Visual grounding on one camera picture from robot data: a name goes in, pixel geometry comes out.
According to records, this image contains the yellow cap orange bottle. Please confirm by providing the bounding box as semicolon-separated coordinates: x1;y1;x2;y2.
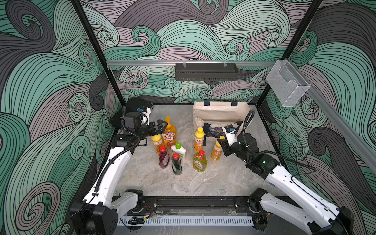
194;127;205;152
211;136;225;162
151;134;164;153

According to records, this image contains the beige canvas shopping bag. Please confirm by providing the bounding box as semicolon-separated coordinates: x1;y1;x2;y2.
193;101;251;146

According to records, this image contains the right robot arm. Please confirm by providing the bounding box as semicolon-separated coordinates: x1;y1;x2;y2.
217;110;354;235

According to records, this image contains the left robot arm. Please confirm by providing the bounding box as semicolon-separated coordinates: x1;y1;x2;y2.
69;119;167;235

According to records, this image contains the large orange dish soap bottle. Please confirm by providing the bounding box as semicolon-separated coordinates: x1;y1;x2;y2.
162;116;177;149

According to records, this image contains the white bottle green cap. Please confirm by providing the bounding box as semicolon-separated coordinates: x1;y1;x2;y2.
171;142;186;161

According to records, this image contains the black case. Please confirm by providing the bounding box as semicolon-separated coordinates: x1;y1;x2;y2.
110;98;153;129

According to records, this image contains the red liquid bottle red cap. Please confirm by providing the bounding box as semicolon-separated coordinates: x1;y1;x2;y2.
159;146;170;168

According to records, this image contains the yellow-green bottle red cap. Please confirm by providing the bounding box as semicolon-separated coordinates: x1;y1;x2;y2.
193;150;208;172

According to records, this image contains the dark green bottle red cap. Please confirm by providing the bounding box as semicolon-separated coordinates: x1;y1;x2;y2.
171;153;183;175

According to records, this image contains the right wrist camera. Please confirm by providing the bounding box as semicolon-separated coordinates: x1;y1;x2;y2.
222;124;237;146

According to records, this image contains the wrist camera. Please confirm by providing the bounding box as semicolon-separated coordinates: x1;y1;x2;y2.
121;106;153;131
222;124;237;146

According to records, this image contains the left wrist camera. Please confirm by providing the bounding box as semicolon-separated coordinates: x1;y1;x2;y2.
121;106;153;131

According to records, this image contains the black wall shelf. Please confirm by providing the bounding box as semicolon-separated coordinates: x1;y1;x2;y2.
175;62;239;84

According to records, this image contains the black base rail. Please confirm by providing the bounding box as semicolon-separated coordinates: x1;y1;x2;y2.
111;195;283;215

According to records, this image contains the clear plastic wall bin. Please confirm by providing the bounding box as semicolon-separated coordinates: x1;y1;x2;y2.
266;59;310;107

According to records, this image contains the white slotted cable duct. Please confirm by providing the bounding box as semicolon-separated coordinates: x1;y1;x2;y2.
136;215;254;227

